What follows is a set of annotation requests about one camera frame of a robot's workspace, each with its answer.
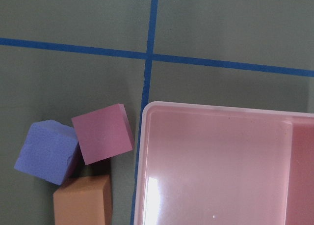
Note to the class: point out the pink plastic tray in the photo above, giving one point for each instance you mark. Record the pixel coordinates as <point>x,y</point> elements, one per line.
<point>212,165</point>

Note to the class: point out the purple foam block right side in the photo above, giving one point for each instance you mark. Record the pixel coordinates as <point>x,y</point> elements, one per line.
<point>49,151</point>

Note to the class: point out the orange foam block right side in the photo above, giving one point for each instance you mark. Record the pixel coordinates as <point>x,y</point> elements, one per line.
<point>83,201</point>

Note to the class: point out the magenta foam block near tray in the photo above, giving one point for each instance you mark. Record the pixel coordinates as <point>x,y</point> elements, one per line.
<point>103,133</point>

